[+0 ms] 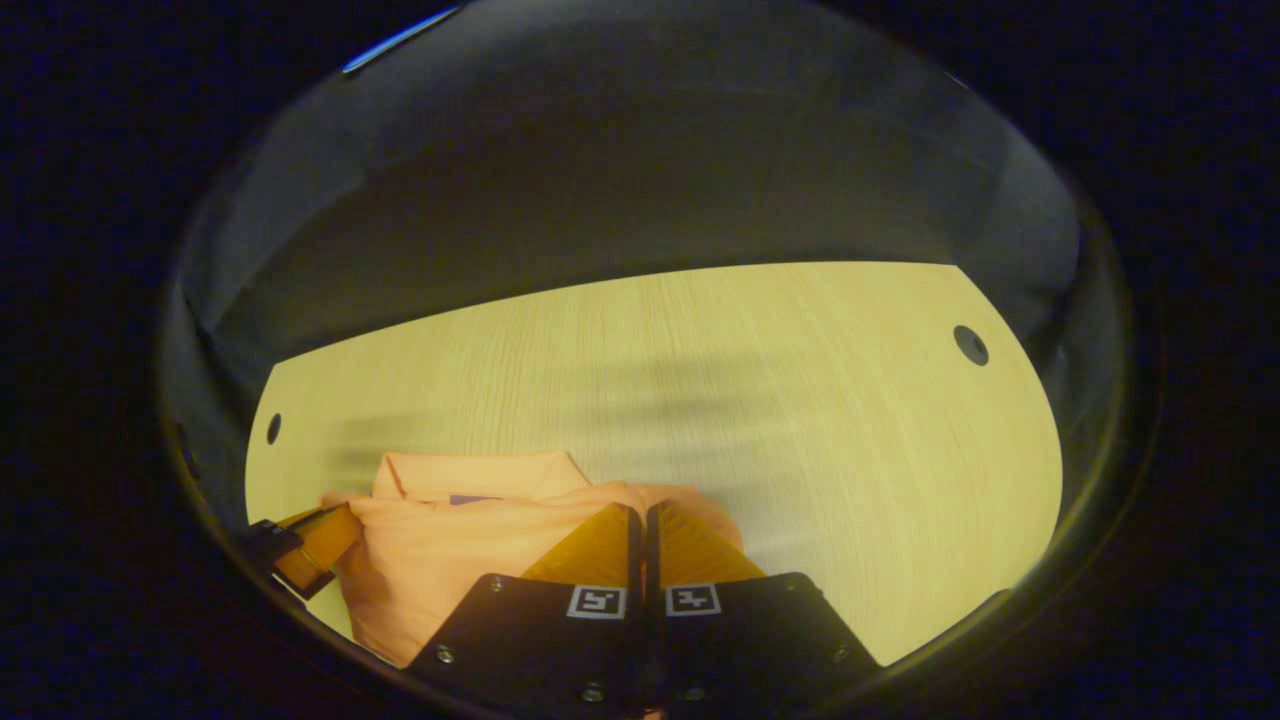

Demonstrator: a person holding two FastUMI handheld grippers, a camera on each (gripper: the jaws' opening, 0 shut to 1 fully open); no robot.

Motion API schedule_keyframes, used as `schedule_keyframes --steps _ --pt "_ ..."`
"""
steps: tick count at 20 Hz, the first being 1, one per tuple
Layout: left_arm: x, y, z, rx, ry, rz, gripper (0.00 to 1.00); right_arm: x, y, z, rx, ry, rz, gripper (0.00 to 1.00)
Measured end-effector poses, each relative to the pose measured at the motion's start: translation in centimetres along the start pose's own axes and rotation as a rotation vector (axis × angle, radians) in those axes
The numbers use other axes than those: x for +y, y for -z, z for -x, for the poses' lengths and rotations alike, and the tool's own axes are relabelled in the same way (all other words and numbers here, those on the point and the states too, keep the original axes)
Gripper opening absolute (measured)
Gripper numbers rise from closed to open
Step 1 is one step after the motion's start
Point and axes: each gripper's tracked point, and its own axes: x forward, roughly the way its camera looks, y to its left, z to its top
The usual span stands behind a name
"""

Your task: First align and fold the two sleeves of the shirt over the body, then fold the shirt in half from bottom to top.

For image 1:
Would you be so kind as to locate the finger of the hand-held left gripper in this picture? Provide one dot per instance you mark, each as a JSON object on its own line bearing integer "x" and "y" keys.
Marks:
{"x": 315, "y": 550}

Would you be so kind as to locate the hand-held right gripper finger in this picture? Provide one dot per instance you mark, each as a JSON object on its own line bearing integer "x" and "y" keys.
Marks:
{"x": 655, "y": 560}
{"x": 632, "y": 560}

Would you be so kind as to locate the orange T-shirt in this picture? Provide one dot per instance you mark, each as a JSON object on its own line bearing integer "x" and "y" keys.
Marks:
{"x": 450, "y": 560}

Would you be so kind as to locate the black backdrop cloth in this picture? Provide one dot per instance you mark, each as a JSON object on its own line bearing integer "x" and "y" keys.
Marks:
{"x": 600, "y": 180}

